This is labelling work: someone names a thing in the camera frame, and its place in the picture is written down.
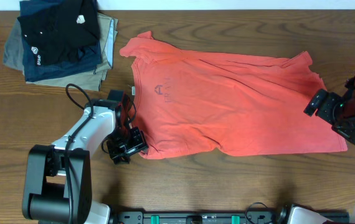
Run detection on red t-shirt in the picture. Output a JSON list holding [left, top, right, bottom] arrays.
[[120, 32, 348, 159]]

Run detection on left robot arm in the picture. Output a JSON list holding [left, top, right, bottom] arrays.
[[22, 90, 148, 223]]

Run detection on khaki folded garment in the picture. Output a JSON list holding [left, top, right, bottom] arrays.
[[26, 13, 118, 91]]

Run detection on navy folded shirt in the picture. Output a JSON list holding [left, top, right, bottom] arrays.
[[19, 0, 103, 83]]

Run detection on black folded polo shirt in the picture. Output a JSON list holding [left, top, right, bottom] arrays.
[[18, 0, 100, 66]]

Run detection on grey folded garment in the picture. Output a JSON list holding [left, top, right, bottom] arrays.
[[2, 20, 24, 71]]

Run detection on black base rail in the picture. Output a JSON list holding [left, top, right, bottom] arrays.
[[111, 210, 351, 224]]

